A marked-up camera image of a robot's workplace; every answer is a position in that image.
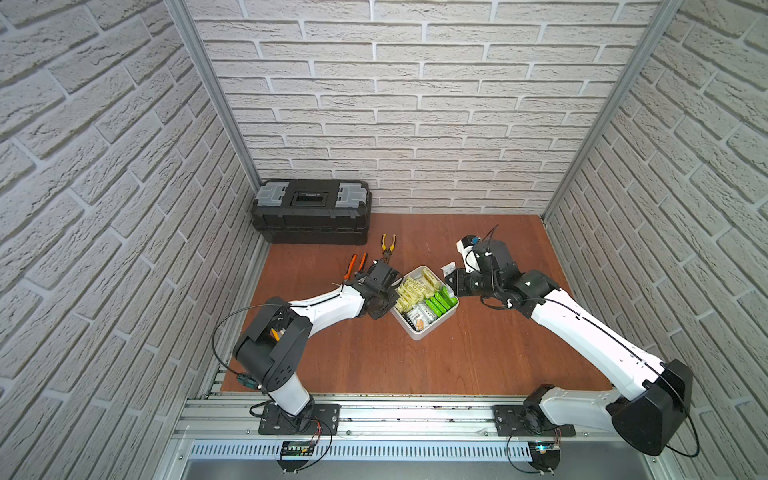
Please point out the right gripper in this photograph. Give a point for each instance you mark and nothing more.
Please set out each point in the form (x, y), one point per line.
(457, 275)

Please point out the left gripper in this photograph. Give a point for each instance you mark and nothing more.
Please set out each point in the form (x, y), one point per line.
(383, 278)

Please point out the grey storage box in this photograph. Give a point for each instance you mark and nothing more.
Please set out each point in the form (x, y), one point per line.
(424, 302)

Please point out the white cookie packet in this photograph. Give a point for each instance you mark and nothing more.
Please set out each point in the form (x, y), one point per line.
(420, 317)

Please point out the green cookie packet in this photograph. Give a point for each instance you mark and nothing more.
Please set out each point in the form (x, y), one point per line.
(433, 307)
(447, 295)
(436, 298)

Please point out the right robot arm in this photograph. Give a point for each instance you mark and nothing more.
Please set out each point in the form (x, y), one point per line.
(649, 399)

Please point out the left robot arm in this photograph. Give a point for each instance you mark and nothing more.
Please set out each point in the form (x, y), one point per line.
(272, 346)

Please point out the pale yellow cookie packet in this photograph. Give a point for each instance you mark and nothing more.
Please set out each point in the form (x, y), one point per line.
(405, 301)
(419, 288)
(431, 279)

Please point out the black toolbox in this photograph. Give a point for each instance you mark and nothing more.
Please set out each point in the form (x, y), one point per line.
(313, 211)

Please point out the left controller board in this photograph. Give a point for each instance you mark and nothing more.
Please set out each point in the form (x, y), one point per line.
(295, 455)

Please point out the controller board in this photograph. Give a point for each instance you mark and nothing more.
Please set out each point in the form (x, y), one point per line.
(295, 455)
(545, 457)

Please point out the right controller board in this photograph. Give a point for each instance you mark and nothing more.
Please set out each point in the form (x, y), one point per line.
(545, 457)

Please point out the orange handled groove pliers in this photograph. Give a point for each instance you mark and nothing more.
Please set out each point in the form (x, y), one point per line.
(355, 266)

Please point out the yellow handled small pliers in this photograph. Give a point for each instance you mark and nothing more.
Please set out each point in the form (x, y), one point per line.
(388, 248)

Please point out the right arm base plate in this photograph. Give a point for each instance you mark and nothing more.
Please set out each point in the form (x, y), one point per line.
(519, 421)

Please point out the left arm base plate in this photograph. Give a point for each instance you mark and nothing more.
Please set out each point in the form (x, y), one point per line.
(315, 419)

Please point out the aluminium front rail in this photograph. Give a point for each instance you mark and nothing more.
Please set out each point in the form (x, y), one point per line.
(361, 417)

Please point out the aluminium frame post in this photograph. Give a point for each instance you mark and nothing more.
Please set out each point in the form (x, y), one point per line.
(646, 46)
(196, 48)

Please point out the left aluminium frame post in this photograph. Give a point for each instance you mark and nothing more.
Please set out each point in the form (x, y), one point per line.
(196, 48)

